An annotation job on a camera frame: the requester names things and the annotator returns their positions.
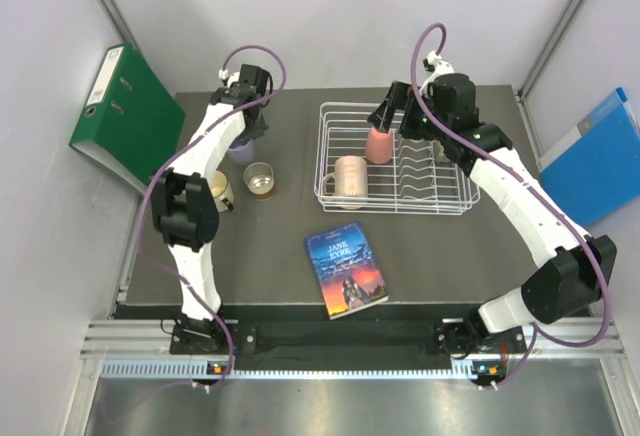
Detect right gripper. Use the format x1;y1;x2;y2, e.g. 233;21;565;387
367;83;450;144

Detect lilac cup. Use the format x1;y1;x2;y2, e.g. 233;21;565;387
227;140;255;167

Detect cream and brown cup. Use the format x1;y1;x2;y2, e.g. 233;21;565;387
243;162;275;200

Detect salmon pink cup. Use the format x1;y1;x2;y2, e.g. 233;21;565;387
365;127;393;165

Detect cream mug black handle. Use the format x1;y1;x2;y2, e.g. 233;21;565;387
209;170;235;213

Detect white wire dish rack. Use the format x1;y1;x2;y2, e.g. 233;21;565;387
314;102;481;215

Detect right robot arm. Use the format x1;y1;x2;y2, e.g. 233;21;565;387
368;53;617;352

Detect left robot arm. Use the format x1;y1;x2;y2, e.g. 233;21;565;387
151;64;273;355

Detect small grey-beige cup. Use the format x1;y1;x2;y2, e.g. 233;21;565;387
432;141;450;164

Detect pink mug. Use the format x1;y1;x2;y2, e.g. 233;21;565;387
322;155;368;210

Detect green lever arch binder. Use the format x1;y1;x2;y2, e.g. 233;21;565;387
69;44;185;194

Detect Jane Eyre book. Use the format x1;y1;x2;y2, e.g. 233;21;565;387
305;221;389;320

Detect blue folder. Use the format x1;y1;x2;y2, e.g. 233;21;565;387
538;87;639;227

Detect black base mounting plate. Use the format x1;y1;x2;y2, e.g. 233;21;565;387
168;318;532;370

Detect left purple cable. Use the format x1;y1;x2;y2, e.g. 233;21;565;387
135;44;288;393

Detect purple cable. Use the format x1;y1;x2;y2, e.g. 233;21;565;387
135;44;288;393
409;22;614;391

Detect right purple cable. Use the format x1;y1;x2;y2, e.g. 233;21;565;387
409;22;614;391

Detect aluminium frame rail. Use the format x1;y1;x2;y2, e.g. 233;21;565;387
80;317;624;365

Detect white slotted cable duct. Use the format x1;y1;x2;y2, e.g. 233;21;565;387
100;359;504;380

